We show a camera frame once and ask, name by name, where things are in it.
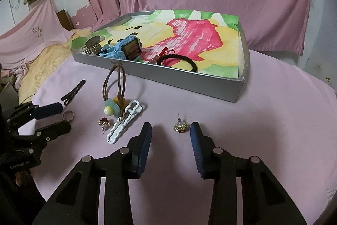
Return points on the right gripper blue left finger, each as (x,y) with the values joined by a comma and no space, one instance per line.
(139,147)

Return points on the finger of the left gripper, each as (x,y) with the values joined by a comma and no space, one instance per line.
(50,131)
(39,111)

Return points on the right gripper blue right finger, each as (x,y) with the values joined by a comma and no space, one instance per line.
(203,151)

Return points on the white chain hair clip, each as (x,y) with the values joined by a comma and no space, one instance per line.
(132,110)

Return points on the black hair clip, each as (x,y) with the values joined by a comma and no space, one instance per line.
(68,98)

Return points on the gold red stone earring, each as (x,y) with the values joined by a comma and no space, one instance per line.
(105,124)

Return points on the beige claw hair clip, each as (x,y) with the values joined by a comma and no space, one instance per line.
(92,46)

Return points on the blue smart watch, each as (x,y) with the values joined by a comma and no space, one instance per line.
(129,48)

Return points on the person's left hand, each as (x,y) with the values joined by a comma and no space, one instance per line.
(22,177)

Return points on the yellow blanket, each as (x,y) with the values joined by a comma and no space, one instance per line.
(44,65)

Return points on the pink sheet on bed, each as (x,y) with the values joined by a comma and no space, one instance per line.
(40,29)

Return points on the pink table cloth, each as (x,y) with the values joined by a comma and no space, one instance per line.
(187,158)

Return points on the grey tray with colourful liner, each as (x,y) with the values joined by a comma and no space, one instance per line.
(202,52)

